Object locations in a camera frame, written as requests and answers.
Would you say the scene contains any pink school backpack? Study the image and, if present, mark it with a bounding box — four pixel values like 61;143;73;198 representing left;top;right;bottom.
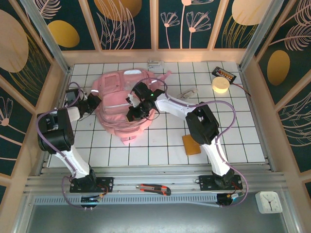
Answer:
91;68;173;146

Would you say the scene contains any clear plastic case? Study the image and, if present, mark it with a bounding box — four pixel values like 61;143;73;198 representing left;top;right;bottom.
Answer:
178;87;199;99

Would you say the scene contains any brown leather wallet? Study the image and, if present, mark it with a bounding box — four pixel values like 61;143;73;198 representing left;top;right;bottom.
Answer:
182;135;202;156

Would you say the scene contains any black battery pack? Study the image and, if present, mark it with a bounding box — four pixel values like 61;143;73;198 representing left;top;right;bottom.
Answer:
211;67;237;83

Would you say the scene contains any clear plastic packet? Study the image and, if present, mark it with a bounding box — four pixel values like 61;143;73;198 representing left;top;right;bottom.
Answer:
147;60;165;71

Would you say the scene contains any orange black utility knife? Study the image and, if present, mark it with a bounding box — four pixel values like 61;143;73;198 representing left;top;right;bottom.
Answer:
135;183;172;197

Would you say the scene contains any cream round box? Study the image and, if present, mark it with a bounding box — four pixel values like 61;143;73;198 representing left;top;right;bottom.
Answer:
211;77;230;94

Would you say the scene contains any small circuit board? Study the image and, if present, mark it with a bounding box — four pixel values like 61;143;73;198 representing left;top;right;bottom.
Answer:
81;194;103;204
217;193;244;207

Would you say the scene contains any grey metal sheet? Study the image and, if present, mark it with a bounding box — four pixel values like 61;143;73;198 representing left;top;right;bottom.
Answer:
14;203;302;233

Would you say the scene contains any white square alarm clock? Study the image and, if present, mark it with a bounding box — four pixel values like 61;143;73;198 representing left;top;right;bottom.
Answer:
255;191;284;214

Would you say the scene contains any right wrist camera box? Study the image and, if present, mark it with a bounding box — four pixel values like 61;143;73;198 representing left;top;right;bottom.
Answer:
125;82;162;105

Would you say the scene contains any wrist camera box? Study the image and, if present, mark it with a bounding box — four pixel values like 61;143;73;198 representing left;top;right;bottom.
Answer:
65;88;82;104
125;82;162;105

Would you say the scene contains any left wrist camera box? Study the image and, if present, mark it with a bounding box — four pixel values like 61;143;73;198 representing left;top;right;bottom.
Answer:
65;88;82;104

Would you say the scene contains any aluminium side rail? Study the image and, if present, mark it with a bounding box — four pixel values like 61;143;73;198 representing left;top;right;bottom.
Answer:
239;65;276;170
36;67;73;175

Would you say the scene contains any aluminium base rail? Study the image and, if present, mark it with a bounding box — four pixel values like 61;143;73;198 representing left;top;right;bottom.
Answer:
24;165;289;195

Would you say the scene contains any aluminium frame post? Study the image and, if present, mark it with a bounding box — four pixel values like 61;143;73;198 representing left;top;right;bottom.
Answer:
239;0;292;71
20;0;71;73

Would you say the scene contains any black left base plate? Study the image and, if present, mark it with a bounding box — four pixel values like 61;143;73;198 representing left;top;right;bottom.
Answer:
69;177;114;194

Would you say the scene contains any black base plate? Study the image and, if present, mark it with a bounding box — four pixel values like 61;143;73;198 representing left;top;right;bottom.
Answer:
69;177;114;194
199;174;243;191

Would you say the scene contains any dark floral wall panel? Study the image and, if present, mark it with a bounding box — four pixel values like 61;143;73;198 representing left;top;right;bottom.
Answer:
0;0;53;107
276;89;311;173
0;72;34;177
257;0;311;105

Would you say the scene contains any wall panel with leaf lines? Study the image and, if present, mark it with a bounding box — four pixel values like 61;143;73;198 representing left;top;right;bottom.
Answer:
87;0;156;50

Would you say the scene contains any wall panel with yellow oval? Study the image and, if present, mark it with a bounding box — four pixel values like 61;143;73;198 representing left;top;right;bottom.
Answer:
36;0;101;51

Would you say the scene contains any grey slotted cable duct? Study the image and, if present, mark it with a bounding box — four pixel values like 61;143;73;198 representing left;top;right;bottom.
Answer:
34;195;221;208

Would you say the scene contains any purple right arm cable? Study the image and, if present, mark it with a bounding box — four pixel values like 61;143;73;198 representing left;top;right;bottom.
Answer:
130;77;249;209

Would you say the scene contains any wall panel with flowers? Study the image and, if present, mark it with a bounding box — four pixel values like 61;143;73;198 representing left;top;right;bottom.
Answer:
157;0;216;50

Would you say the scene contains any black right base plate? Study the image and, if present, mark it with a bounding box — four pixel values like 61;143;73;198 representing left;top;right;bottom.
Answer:
199;174;243;191

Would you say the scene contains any red wire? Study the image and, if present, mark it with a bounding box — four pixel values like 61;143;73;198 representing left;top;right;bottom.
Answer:
232;81;251;96

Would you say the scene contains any wall panel with cream circle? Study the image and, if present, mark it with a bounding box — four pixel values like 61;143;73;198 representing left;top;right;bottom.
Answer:
213;0;275;49

